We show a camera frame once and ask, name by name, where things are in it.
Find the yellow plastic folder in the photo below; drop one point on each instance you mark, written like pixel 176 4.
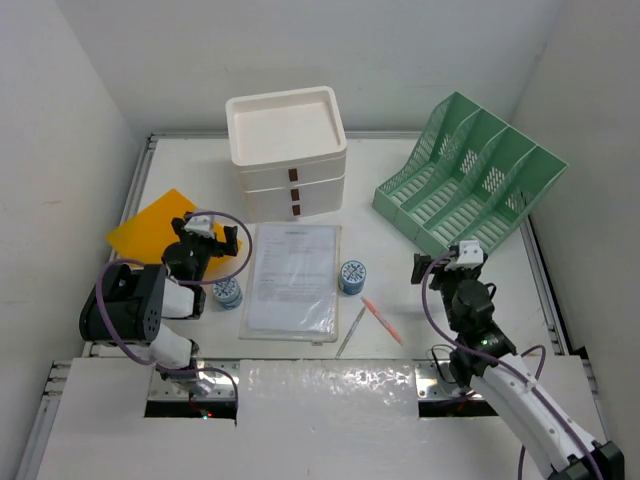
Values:
pixel 141 240

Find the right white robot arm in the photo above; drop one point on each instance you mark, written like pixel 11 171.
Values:
pixel 486 361

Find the white drawer cabinet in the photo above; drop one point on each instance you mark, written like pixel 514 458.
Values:
pixel 289 150

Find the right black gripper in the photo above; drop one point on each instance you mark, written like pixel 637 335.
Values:
pixel 421 263

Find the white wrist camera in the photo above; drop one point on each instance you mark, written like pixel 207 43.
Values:
pixel 200 224
pixel 470 254

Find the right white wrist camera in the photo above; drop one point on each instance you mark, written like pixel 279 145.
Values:
pixel 470 254

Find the blue-white round tin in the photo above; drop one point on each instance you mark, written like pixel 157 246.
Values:
pixel 227 294
pixel 352 277

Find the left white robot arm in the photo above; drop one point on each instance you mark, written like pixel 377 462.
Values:
pixel 131 299

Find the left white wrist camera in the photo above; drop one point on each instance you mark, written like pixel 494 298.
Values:
pixel 200 224

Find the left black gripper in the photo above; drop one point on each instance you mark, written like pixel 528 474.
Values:
pixel 218 247

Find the white foam board cover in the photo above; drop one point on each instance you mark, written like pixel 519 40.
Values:
pixel 296 420

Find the green-grey pen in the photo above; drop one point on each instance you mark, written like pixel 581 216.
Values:
pixel 350 333

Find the orange pen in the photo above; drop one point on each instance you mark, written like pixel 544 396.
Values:
pixel 385 324

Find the green file organizer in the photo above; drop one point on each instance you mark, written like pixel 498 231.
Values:
pixel 470 176

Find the clear document sleeve with papers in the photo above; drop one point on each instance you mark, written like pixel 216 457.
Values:
pixel 292 293

